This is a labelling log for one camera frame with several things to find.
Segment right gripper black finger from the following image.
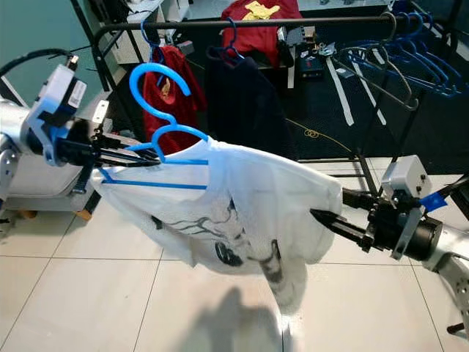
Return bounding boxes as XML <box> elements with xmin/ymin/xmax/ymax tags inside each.
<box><xmin>309</xmin><ymin>210</ymin><xmax>369</xmax><ymax>235</ymax></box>
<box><xmin>322</xmin><ymin>221</ymin><xmax>366</xmax><ymax>246</ymax></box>

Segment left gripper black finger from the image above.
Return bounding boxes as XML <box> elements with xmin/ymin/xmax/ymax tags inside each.
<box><xmin>105</xmin><ymin>155</ymin><xmax>165</xmax><ymax>168</ymax></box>
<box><xmin>106</xmin><ymin>141</ymin><xmax>166</xmax><ymax>161</ymax></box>

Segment blue plastic hanger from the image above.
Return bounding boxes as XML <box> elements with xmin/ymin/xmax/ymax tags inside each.
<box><xmin>209</xmin><ymin>18</ymin><xmax>254</xmax><ymax>63</ymax></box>
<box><xmin>141</xmin><ymin>18</ymin><xmax>168</xmax><ymax>87</ymax></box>
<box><xmin>359</xmin><ymin>11</ymin><xmax>469</xmax><ymax>98</ymax></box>
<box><xmin>99</xmin><ymin>62</ymin><xmax>212</xmax><ymax>191</ymax></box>
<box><xmin>341</xmin><ymin>13</ymin><xmax>459</xmax><ymax>92</ymax></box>

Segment white printed t-shirt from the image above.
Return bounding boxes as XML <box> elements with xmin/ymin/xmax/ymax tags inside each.
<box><xmin>92</xmin><ymin>138</ymin><xmax>345</xmax><ymax>312</ymax></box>

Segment red t-shirt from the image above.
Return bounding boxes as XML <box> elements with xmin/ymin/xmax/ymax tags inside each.
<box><xmin>143</xmin><ymin>45</ymin><xmax>202</xmax><ymax>155</ymax></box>

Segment white shelf unit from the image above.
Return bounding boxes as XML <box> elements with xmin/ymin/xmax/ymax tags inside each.
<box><xmin>99</xmin><ymin>0</ymin><xmax>191</xmax><ymax>65</ymax></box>

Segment dark navy plain shirt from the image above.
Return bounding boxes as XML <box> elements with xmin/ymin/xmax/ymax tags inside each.
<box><xmin>205</xmin><ymin>48</ymin><xmax>298</xmax><ymax>158</ymax></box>

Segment small black box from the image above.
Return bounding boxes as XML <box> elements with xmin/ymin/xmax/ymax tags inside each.
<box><xmin>299</xmin><ymin>50</ymin><xmax>327</xmax><ymax>78</ymax></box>

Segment black clothes rack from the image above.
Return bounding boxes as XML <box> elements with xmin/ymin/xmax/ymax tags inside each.
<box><xmin>70</xmin><ymin>0</ymin><xmax>469</xmax><ymax>195</ymax></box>

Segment red shirt large yellow print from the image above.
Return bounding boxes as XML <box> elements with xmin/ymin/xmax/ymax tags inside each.
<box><xmin>221</xmin><ymin>0</ymin><xmax>303</xmax><ymax>67</ymax></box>

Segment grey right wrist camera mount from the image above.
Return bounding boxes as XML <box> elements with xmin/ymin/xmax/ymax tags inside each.
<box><xmin>381</xmin><ymin>155</ymin><xmax>435</xmax><ymax>261</ymax></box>

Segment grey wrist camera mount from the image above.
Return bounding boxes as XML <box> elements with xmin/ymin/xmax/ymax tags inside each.
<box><xmin>21</xmin><ymin>65</ymin><xmax>89</xmax><ymax>166</ymax></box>
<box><xmin>381</xmin><ymin>155</ymin><xmax>435</xmax><ymax>261</ymax></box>

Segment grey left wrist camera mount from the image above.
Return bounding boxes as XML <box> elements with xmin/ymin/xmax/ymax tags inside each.
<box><xmin>21</xmin><ymin>65</ymin><xmax>89</xmax><ymax>166</ymax></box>

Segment thin yellow cable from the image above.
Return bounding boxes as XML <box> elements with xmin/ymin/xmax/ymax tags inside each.
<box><xmin>286</xmin><ymin>117</ymin><xmax>325</xmax><ymax>142</ymax></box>

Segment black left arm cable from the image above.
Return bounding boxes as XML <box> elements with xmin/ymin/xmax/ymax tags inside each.
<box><xmin>0</xmin><ymin>48</ymin><xmax>80</xmax><ymax>78</ymax></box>

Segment white strap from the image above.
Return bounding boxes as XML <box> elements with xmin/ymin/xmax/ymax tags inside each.
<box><xmin>326</xmin><ymin>59</ymin><xmax>356</xmax><ymax>125</ymax></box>

